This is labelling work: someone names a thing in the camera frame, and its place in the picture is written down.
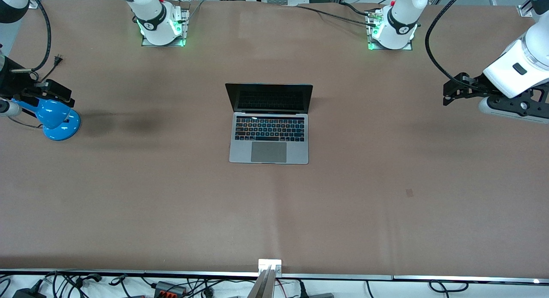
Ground silver grey laptop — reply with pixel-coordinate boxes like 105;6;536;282
225;83;314;165

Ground blue desk lamp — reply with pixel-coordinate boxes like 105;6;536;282
11;96;81;141

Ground brown table cover mat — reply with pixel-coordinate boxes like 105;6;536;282
0;0;549;278

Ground metal table edge strip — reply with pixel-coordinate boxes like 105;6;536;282
0;269;549;286

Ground black orange power adapter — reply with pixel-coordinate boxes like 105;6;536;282
154;281;188;297

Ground black lamp power cord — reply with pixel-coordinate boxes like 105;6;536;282
8;54;65;129

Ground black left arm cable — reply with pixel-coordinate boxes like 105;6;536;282
424;0;472;91

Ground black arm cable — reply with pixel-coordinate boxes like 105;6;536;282
424;0;472;91
27;0;52;72

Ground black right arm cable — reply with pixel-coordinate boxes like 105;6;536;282
27;0;52;72

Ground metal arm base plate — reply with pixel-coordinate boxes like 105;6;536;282
141;7;190;47
366;9;414;51

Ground white mounting bracket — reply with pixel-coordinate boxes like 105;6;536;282
258;259;283;276

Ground aluminium camera mount profile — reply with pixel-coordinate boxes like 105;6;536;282
247;265;275;298

